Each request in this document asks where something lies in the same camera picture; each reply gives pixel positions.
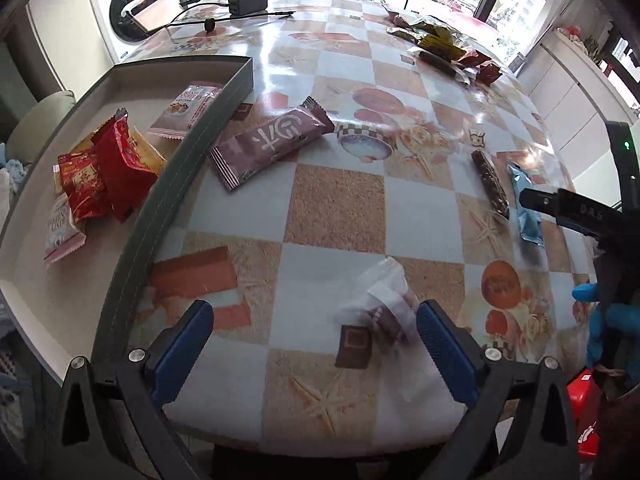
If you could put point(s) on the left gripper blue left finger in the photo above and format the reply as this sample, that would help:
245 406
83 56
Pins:
89 438

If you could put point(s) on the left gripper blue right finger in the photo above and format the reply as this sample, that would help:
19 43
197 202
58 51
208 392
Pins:
518 423

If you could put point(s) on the pink crispy cranberry snack packet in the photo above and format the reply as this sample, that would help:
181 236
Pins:
183 112

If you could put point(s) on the blue gloved hand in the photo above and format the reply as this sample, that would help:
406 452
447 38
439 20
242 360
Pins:
622 317

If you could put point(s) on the red plastic stool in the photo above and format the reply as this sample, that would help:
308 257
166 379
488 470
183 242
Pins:
584 396

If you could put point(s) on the dark brown snack bar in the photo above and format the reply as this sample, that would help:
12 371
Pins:
491 184

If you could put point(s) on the white cabinet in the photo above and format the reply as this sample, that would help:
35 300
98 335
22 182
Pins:
574 100

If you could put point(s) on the clear plastic wrapper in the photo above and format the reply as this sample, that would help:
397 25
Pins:
384 302

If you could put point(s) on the small pink packet in box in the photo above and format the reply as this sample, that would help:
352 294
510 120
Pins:
63 235

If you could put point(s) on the red snack bag pile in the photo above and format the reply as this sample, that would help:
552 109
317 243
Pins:
486 70

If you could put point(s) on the dark green storage box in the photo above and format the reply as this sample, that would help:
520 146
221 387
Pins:
82 305

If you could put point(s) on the dark wrapped snack stick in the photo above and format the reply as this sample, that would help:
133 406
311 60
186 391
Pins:
441 65

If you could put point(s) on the red snack packet in box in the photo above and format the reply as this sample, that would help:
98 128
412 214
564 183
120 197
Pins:
127 180

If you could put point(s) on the green snack bag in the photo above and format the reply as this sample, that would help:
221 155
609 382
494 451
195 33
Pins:
429 34

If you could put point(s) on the yellow snack packet in box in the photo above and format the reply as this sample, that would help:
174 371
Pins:
149 156

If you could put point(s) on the mauve pink snack bar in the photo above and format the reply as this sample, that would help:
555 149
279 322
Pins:
244 155

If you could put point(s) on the black power adapter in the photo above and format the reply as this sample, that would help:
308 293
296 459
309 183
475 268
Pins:
246 7

